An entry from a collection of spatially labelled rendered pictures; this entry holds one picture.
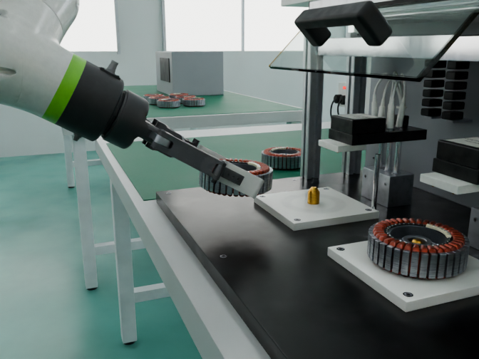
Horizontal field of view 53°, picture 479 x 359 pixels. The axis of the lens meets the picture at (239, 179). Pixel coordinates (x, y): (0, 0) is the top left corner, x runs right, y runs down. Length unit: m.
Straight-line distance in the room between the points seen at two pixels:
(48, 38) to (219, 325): 0.40
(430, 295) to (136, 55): 4.83
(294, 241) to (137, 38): 4.64
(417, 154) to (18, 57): 0.70
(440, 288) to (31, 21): 0.55
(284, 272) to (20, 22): 0.42
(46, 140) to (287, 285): 4.75
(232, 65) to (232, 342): 5.08
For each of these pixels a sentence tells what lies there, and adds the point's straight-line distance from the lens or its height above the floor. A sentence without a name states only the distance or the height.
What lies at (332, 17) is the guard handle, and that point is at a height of 1.05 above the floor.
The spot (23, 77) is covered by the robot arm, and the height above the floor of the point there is 0.99.
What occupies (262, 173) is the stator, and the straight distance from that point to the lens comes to 0.71.
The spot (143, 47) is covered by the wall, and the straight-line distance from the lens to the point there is 5.23.
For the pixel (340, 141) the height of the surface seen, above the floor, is 0.88.
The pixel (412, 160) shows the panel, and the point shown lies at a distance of 0.99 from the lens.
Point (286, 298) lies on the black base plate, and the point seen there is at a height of 0.77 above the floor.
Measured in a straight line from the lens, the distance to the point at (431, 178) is 0.61.
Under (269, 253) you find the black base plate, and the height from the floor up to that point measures 0.77.
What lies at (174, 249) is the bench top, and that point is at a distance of 0.71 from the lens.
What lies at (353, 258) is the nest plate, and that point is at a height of 0.78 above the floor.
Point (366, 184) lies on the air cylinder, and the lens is 0.88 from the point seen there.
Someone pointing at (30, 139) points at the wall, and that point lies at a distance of 5.22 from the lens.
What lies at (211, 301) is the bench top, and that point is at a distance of 0.57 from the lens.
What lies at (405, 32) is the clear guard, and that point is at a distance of 0.41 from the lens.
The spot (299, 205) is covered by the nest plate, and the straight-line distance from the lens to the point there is 0.79.
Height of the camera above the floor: 1.03
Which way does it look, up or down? 15 degrees down
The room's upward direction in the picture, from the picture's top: straight up
